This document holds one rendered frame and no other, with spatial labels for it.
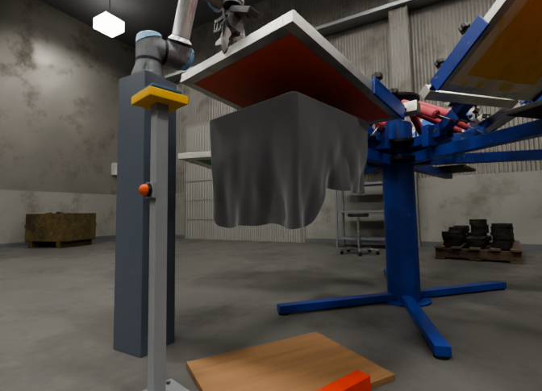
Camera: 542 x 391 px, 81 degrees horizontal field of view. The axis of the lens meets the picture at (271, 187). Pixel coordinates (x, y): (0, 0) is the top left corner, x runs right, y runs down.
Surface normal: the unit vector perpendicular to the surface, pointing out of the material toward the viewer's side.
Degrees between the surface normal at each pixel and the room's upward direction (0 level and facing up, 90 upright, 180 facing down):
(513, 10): 148
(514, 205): 90
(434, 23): 90
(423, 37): 90
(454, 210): 90
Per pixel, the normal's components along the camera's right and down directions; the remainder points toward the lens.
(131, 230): -0.50, -0.06
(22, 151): 0.87, -0.05
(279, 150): -0.75, 0.02
